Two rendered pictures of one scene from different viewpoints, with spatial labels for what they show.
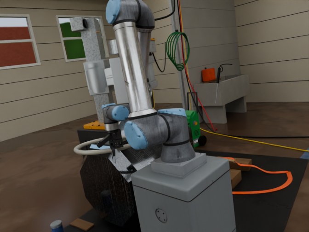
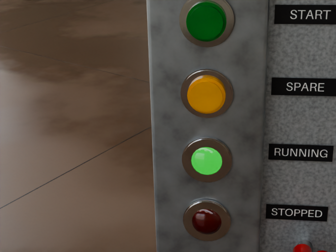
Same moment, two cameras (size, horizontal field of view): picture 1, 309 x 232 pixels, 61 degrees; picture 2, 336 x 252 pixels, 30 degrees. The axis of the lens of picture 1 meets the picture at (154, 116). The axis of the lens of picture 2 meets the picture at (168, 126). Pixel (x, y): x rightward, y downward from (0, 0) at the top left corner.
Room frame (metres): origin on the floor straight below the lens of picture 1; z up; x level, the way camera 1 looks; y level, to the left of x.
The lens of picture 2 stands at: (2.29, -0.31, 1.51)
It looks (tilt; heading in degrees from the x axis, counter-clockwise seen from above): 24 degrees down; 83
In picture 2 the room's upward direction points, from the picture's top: 2 degrees counter-clockwise
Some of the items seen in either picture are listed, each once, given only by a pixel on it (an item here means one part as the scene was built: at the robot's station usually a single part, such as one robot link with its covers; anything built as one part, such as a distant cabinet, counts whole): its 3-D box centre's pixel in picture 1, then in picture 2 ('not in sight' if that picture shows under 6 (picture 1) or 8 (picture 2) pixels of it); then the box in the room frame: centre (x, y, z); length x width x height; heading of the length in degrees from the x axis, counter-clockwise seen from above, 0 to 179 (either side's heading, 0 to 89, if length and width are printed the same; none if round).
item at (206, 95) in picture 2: not in sight; (206, 94); (2.37, 0.09, 1.35); 0.03 x 0.01 x 0.03; 165
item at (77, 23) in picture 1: (78, 24); not in sight; (3.27, 0.71, 2.00); 0.20 x 0.18 x 0.15; 52
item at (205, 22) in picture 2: not in sight; (206, 20); (2.37, 0.09, 1.40); 0.03 x 0.01 x 0.03; 165
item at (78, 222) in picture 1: (82, 224); not in sight; (2.30, 0.86, 0.02); 0.25 x 0.10 x 0.01; 53
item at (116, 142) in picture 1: (114, 138); not in sight; (1.64, 0.28, 0.99); 0.09 x 0.08 x 0.12; 105
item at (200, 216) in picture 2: not in sight; (206, 220); (2.37, 0.09, 1.25); 0.02 x 0.01 x 0.02; 165
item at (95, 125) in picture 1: (108, 122); not in sight; (3.38, 0.61, 0.76); 0.49 x 0.49 x 0.05; 52
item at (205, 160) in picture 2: not in sight; (206, 159); (2.37, 0.09, 1.30); 0.02 x 0.01 x 0.02; 165
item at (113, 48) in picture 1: (134, 49); not in sight; (2.81, 0.10, 1.60); 0.96 x 0.25 x 0.17; 165
